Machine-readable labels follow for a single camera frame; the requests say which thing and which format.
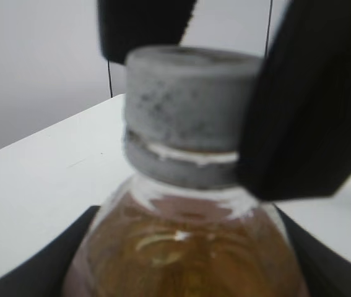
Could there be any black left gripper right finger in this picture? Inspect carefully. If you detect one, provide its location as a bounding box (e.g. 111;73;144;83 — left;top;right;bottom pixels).
277;209;351;297

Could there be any grey bottle cap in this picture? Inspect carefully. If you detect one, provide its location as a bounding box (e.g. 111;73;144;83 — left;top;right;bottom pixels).
122;45;262;155

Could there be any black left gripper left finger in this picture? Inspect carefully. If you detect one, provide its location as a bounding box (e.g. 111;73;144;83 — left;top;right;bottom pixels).
0;205;100;297

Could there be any peach oolong tea bottle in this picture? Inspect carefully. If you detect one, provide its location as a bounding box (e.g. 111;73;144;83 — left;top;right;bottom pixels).
60;129;311;297

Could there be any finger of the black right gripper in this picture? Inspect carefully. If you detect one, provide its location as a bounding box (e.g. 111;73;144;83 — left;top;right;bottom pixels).
239;1;351;201
97;0;196;64

